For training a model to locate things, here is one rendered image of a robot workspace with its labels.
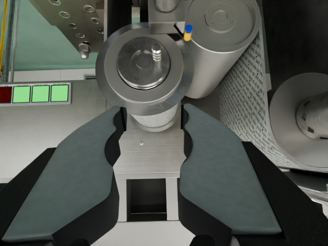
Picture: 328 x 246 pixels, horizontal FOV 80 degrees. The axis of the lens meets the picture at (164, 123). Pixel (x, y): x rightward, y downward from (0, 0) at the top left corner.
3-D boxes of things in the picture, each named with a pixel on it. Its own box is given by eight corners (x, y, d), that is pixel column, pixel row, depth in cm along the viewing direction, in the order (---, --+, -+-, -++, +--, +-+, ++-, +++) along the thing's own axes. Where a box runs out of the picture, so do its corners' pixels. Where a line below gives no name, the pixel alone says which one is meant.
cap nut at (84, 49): (88, 43, 63) (88, 56, 62) (92, 49, 66) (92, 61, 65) (76, 43, 63) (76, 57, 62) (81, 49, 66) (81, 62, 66)
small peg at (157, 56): (160, 40, 25) (163, 51, 25) (161, 51, 28) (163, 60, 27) (150, 43, 25) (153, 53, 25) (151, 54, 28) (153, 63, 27)
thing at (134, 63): (111, 41, 28) (163, 30, 28) (115, 49, 30) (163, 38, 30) (121, 92, 27) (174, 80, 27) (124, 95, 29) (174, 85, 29)
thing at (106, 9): (108, -59, 33) (107, 44, 31) (132, 28, 56) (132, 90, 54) (105, -58, 33) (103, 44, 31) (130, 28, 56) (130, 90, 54)
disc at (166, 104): (188, 16, 31) (199, 110, 28) (187, 19, 31) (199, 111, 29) (92, 26, 30) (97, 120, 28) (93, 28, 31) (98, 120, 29)
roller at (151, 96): (178, 23, 29) (188, 98, 28) (172, 82, 55) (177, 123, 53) (101, 31, 29) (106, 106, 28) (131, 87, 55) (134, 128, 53)
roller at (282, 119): (358, 70, 30) (375, 165, 28) (270, 107, 54) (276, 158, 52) (264, 73, 30) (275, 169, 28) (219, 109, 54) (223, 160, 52)
